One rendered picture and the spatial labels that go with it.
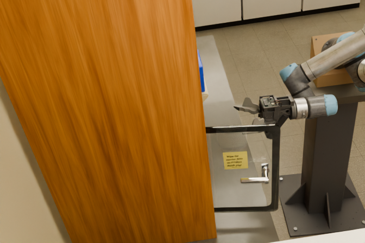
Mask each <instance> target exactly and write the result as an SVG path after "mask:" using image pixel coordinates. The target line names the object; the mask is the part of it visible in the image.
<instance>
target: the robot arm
mask: <svg viewBox="0 0 365 243"><path fill-rule="evenodd" d="M342 68H345V69H346V71H347V72H348V74H349V76H350V77H351V79H352V81H353V82H354V84H355V86H356V87H357V89H358V90H359V91H360V92H365V24H364V27H363V29H361V30H359V31H358V32H356V33H355V32H349V33H346V34H343V35H341V36H340V37H335V38H332V39H330V40H328V41H327V42H325V43H324V45H323V47H322V49H321V53H320V54H318V55H316V56H314V57H313V58H311V59H309V60H307V61H306V62H304V63H302V64H301V65H299V66H298V65H297V64H296V63H293V64H291V65H289V66H287V67H285V68H284V69H282V70H281V71H280V73H279V74H280V76H281V78H282V80H283V83H284V84H285V85H286V87H287V89H288V90H289V92H290V94H291V95H288V96H283V97H275V96H274V95H273V94H272V95H264V96H259V105H257V104H254V103H253V102H252V101H251V99H250V98H248V97H246V98H245V99H244V102H243V105H235V106H234V108H235V109H237V110H238V111H244V112H249V113H251V114H257V113H259V114H258V117H260V120H259V119H258V117H256V118H254V120H253V122H252V125H264V124H276V125H279V126H280V127H282V125H283V124H284V122H285V121H286V120H287V119H288V118H289V119H290V120H292V119H313V118H317V117H322V116H330V115H334V114H336V113H337V110H338V104H337V100H336V97H335V96H334V95H332V94H329V95H325V94H324V95H319V96H315V95H314V93H313V92H312V90H311V88H310V86H309V85H308V83H309V82H311V81H313V80H314V79H316V78H318V77H320V76H322V75H323V74H325V73H327V72H329V71H331V70H333V69H342ZM262 97H269V98H262Z"/></svg>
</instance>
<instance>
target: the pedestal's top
mask: <svg viewBox="0 0 365 243"><path fill-rule="evenodd" d="M308 85H309V86H310V88H311V90H312V92H313V93H314V95H315V96H319V95H324V94H325V95H329V94H332V95H334V96H335V97H336V100H337V104H347V103H356V102H363V101H365V92H360V91H359V90H358V89H357V87H356V86H355V84H354V83H350V84H342V85H333V86H325V87H316V86H315V84H314V82H313V81H311V82H309V83H308Z"/></svg>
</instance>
